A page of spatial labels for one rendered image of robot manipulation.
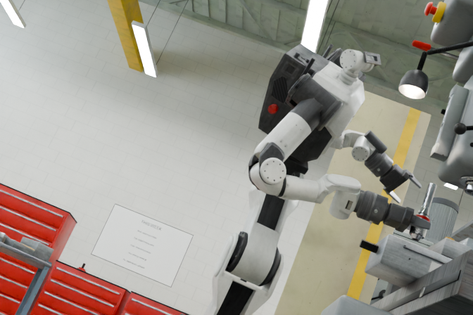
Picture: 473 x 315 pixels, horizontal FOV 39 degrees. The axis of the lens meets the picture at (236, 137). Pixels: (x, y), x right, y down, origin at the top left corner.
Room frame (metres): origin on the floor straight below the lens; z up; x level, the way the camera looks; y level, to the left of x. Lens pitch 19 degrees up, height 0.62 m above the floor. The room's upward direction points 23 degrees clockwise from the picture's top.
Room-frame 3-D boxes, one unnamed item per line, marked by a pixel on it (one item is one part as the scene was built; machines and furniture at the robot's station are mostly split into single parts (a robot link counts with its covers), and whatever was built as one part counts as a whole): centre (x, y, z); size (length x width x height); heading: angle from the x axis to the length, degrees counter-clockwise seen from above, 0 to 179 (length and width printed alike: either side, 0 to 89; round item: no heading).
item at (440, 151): (1.62, -0.51, 1.44); 0.04 x 0.04 x 0.21; 83
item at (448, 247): (1.47, -0.54, 1.06); 0.15 x 0.06 x 0.04; 175
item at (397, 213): (1.93, -0.51, 1.24); 0.13 x 0.12 x 0.10; 171
